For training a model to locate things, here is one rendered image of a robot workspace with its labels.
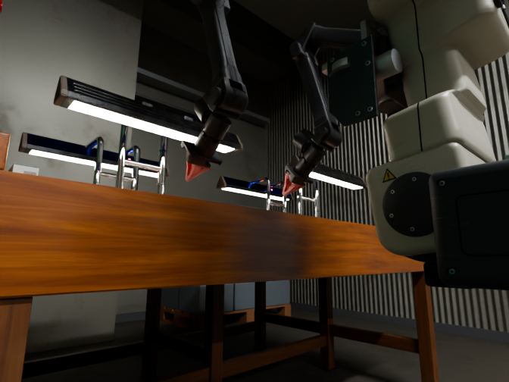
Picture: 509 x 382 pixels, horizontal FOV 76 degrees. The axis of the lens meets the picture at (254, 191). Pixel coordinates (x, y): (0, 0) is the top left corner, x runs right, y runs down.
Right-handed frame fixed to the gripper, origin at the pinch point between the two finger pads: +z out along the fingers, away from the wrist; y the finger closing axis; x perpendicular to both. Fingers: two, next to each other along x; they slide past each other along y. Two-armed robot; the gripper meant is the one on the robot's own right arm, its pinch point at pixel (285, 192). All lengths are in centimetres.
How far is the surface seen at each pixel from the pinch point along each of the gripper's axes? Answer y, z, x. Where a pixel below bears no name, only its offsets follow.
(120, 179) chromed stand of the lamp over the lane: 44, 24, -25
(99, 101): 59, -1, -24
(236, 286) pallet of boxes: -127, 164, -75
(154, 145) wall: -75, 133, -251
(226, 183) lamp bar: -30, 42, -62
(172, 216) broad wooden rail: 51, -1, 20
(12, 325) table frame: 75, 11, 33
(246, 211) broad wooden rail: 30.0, -3.2, 17.2
